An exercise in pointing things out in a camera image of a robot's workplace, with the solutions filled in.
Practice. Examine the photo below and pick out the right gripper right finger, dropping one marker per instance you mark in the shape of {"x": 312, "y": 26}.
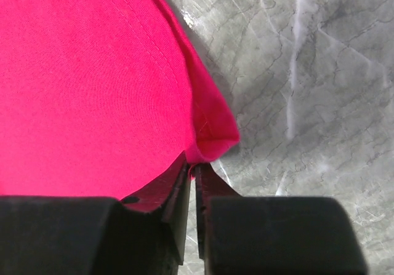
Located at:
{"x": 208, "y": 184}

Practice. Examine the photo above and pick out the magenta t shirt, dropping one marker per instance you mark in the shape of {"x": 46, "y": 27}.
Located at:
{"x": 98, "y": 97}

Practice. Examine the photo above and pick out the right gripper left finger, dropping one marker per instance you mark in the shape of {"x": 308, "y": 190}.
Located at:
{"x": 166, "y": 198}

